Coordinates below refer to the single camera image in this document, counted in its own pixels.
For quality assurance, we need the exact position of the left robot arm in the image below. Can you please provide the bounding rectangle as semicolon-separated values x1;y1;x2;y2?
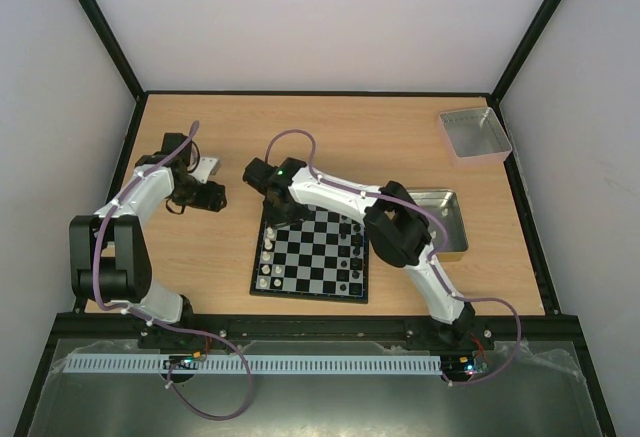
69;123;227;330

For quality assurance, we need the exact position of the black chess board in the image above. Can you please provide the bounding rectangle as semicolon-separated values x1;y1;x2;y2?
249;206;369;304

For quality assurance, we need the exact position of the black aluminium frame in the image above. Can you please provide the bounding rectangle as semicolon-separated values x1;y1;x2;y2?
9;0;621;437

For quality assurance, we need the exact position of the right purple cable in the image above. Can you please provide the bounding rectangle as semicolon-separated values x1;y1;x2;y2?
264;129;524;388

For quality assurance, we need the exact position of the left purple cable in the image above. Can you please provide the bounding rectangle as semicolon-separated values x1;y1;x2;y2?
94;120;256;418

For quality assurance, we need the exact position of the grey slotted cable duct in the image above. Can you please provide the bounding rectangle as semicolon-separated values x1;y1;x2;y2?
62;353;442;376

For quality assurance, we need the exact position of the purple cable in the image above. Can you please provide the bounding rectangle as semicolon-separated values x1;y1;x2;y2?
94;120;256;418
264;129;524;388

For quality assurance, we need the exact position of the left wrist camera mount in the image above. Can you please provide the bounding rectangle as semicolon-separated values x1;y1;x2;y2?
190;157;221;184

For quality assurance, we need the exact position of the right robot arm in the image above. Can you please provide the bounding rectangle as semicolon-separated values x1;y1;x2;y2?
243;158;475;349

